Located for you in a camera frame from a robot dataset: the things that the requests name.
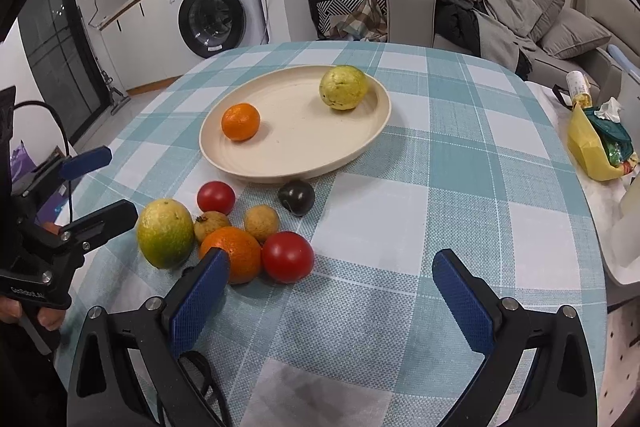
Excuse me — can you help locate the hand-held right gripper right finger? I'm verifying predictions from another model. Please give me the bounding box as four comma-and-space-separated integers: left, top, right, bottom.
431, 249, 598, 427

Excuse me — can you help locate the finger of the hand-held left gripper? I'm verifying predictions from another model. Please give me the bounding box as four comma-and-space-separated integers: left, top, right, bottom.
11, 146, 112, 198
56, 200, 138, 254

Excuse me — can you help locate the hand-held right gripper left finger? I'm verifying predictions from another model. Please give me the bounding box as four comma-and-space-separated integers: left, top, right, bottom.
66, 248, 236, 427

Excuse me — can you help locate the smooth green-yellow guava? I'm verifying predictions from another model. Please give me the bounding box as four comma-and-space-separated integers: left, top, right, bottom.
136, 198, 195, 270

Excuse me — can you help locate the orange tangerine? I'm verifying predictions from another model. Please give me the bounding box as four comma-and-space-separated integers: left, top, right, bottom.
221, 103, 261, 142
199, 227, 263, 285

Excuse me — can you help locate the brown round longan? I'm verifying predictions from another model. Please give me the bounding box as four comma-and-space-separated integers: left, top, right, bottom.
193, 211, 232, 244
244, 205, 281, 243

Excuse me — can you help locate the large red tomato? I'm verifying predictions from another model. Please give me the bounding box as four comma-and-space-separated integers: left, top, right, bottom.
261, 231, 315, 284

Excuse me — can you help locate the small red tomato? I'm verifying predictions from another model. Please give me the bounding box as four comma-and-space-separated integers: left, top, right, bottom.
196, 181, 236, 215

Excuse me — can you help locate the dark purple plum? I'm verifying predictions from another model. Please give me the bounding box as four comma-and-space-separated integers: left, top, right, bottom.
278, 180, 316, 218

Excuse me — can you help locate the cream round plate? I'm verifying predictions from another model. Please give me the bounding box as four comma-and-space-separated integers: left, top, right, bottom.
199, 64, 392, 185

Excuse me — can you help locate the person's left hand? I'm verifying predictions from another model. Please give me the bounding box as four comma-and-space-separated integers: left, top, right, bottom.
0, 294, 68, 333

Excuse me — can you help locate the purple bag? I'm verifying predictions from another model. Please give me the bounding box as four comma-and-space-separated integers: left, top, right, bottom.
10, 142, 38, 184

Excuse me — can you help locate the white kitchen counter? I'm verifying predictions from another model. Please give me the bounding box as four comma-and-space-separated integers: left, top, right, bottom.
97, 0, 182, 96

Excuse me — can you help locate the teal checked tablecloth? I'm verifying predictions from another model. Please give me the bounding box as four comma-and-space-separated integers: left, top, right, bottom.
50, 41, 608, 427

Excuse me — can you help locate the white washing machine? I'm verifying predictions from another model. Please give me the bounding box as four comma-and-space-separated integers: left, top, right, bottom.
165, 0, 267, 59

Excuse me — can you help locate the yellow plastic bag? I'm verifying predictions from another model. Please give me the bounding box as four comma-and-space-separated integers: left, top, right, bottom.
567, 104, 638, 182

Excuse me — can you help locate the white crumpled tissue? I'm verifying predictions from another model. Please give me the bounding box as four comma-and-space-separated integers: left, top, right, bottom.
595, 97, 623, 122

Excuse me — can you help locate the paper wrapped roll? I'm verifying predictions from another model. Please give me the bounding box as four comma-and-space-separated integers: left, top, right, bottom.
565, 71, 593, 108

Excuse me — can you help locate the bumpy yellow guava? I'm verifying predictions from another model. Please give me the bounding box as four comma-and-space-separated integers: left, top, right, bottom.
319, 65, 369, 112

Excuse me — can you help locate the black striped chair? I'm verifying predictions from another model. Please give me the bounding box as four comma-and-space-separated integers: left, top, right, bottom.
307, 0, 388, 42

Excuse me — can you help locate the grey pillow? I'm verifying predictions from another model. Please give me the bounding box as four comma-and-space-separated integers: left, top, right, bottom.
540, 7, 612, 60
505, 0, 566, 42

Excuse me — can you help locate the grey sofa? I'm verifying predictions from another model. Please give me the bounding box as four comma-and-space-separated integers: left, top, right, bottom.
385, 0, 640, 88

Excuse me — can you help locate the pile of dark clothes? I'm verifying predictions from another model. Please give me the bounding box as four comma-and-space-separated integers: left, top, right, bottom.
376, 0, 532, 78

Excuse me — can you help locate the plaid cloth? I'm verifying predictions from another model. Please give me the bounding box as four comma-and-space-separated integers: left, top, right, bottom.
332, 0, 388, 42

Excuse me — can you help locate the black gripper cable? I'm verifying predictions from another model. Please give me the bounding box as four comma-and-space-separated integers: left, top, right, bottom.
12, 101, 75, 223
157, 349, 231, 427

